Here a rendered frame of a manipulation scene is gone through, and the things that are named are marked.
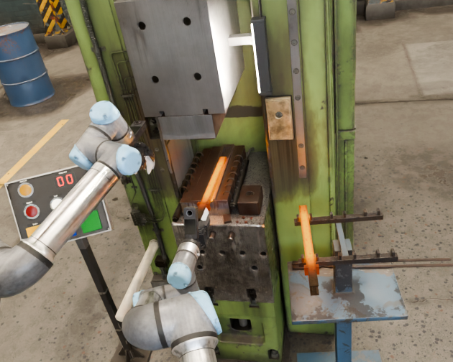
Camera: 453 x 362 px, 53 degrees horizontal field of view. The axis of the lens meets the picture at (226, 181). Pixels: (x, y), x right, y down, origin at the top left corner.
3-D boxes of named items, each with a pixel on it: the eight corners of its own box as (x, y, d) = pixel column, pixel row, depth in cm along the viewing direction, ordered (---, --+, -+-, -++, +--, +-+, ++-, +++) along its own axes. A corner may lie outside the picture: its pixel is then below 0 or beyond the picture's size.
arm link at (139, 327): (117, 367, 108) (139, 318, 156) (163, 355, 109) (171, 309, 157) (106, 319, 108) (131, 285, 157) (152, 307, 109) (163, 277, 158)
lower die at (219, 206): (230, 215, 183) (226, 198, 178) (182, 215, 188) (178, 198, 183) (246, 159, 216) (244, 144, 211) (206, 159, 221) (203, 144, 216)
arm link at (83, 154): (85, 161, 120) (108, 129, 124) (60, 153, 126) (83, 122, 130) (103, 177, 126) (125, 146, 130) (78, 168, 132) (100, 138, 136)
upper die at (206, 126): (216, 138, 163) (211, 114, 158) (163, 140, 168) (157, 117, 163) (236, 89, 196) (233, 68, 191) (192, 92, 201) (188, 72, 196)
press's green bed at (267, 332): (282, 365, 226) (273, 302, 200) (209, 360, 235) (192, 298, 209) (290, 282, 270) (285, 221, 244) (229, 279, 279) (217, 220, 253)
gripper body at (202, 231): (190, 236, 170) (182, 258, 160) (186, 218, 166) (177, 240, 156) (211, 236, 168) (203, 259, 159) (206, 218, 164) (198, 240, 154)
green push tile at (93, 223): (102, 228, 178) (96, 209, 177) (83, 233, 177) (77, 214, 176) (103, 228, 180) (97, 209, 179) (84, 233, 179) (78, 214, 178)
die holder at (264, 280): (274, 303, 199) (264, 225, 174) (191, 299, 208) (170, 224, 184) (285, 220, 244) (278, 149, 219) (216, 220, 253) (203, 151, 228)
